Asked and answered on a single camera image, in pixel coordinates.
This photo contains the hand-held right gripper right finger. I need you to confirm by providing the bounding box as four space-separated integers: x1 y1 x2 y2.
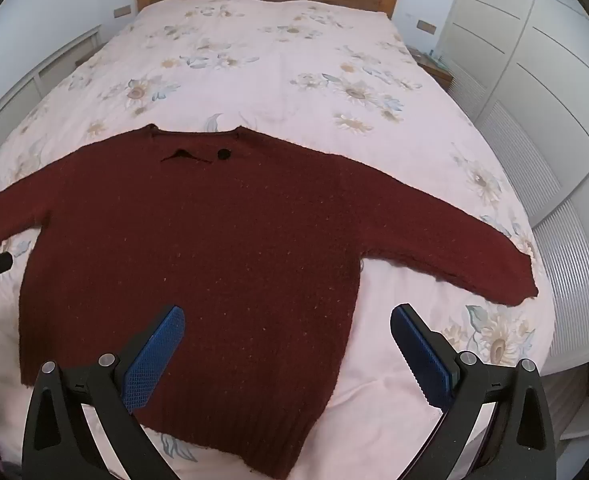
391 303 558 480

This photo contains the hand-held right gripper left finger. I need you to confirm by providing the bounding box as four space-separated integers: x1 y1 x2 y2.
22 305 186 480

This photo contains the dark red knit sweater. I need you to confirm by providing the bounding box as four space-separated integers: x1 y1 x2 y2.
0 124 540 480

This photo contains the wooden nightstand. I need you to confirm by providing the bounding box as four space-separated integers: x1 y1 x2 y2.
409 46 456 92

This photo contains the white louvered wardrobe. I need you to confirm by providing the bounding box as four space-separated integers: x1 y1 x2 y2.
435 0 589 441

